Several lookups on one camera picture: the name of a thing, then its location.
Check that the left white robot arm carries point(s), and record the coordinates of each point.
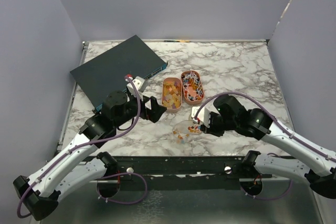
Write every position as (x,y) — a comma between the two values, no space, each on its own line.
(42,191)

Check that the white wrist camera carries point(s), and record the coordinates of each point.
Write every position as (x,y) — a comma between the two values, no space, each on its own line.
(200,115)
(138,84)

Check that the pink tray of lollipops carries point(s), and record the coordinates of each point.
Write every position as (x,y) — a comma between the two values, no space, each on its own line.
(193,92)

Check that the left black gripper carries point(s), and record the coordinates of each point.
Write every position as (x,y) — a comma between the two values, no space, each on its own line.
(155,113)

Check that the dark blue network switch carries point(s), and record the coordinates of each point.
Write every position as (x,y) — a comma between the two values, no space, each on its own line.
(105,73)

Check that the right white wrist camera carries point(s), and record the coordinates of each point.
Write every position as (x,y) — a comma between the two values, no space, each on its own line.
(200,115)

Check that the clear plastic jar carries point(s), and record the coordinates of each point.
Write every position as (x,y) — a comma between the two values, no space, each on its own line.
(181,134)

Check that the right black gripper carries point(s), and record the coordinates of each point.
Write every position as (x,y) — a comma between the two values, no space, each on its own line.
(210,129)

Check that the pink tray of popsicle candies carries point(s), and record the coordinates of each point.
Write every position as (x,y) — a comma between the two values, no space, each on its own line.
(172,94)

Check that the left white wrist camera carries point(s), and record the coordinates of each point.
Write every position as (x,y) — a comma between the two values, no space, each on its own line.
(138,84)

